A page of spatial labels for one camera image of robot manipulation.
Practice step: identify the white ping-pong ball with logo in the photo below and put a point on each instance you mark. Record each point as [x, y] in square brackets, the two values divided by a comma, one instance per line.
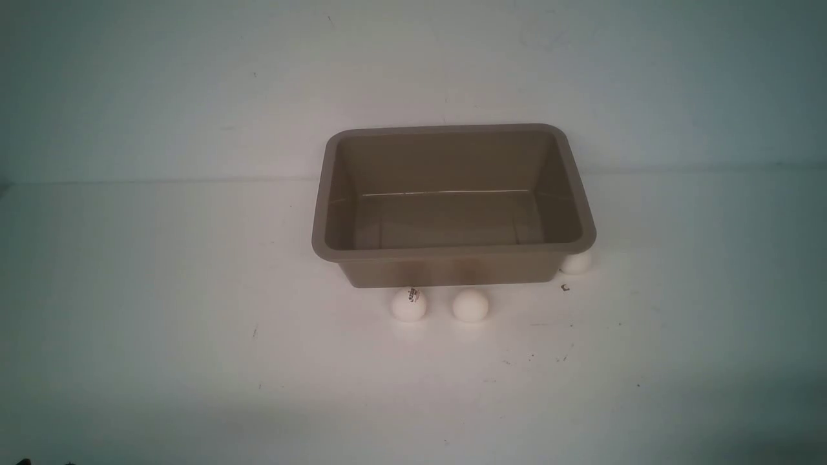
[408, 304]

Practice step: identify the plain white ping-pong ball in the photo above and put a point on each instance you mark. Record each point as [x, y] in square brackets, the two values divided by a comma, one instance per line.
[470, 306]

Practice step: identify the tan plastic bin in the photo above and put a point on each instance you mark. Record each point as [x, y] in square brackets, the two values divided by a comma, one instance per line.
[457, 205]

